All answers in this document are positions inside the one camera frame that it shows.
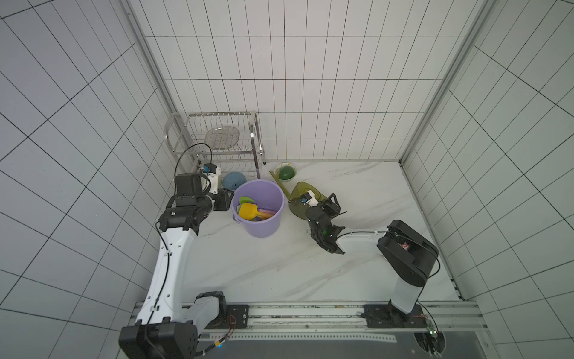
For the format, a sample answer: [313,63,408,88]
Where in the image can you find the yellow plastic toy shovel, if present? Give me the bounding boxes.
[237,203,274,221]

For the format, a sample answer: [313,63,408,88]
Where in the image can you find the purple pink toy shovel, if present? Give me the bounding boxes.
[258,208,277,217]

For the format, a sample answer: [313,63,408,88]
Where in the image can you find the purple plastic bucket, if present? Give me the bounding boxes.
[231,179,286,238]

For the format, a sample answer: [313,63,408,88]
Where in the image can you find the green trowel orange handle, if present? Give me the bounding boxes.
[239,196,256,205]

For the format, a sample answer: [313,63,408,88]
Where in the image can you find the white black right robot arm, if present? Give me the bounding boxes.
[300,191,440,315]

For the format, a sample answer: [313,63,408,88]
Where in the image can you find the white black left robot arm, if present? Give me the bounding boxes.
[119,173,236,358]

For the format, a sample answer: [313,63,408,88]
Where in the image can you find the small bowl with green ball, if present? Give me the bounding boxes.
[274,162,297,182]

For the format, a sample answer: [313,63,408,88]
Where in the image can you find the metal dish rack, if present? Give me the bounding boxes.
[164,112,266,182]

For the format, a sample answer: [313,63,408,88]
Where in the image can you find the clear glass plate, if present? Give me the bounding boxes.
[204,126,240,150]

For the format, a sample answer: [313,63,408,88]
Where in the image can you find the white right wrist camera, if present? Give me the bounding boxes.
[300,190,319,207]

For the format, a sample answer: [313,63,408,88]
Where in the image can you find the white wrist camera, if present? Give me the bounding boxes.
[203,163,221,194]
[300,190,319,207]

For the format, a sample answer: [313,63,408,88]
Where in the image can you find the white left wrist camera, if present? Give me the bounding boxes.
[203,163,221,194]

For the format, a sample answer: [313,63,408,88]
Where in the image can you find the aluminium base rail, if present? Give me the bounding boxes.
[120,301,494,346]

